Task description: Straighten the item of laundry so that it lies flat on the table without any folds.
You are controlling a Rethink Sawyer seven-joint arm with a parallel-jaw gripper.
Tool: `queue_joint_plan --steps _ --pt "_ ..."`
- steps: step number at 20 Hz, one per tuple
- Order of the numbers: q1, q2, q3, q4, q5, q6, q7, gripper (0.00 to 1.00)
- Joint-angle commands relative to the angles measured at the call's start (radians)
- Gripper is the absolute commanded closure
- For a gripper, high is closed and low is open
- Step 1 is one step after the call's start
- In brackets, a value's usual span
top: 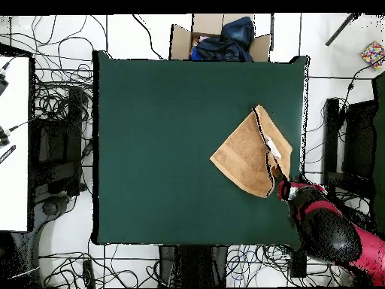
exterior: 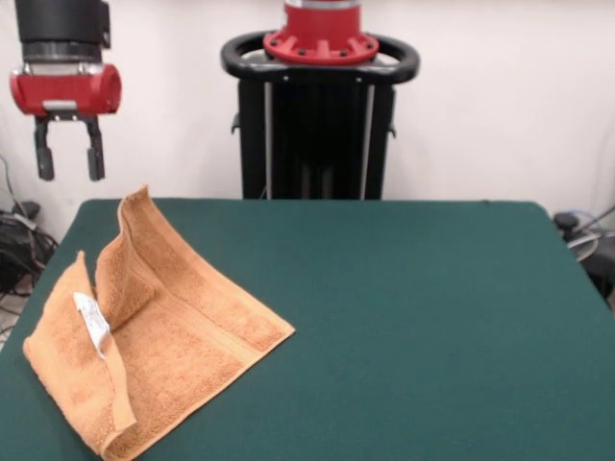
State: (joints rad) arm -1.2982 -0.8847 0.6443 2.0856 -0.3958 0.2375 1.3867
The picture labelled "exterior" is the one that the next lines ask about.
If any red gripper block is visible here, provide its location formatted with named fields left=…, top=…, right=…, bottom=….
left=9, top=62, right=123, bottom=182

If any orange terry towel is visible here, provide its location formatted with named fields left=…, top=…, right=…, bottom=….
left=22, top=183, right=297, bottom=461

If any dark green table cloth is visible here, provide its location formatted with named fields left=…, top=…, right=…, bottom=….
left=0, top=199, right=615, bottom=461

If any black cable tangle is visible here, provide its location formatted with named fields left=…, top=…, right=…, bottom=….
left=0, top=153, right=60, bottom=299

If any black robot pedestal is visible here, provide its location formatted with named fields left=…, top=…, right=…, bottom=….
left=220, top=31, right=422, bottom=201

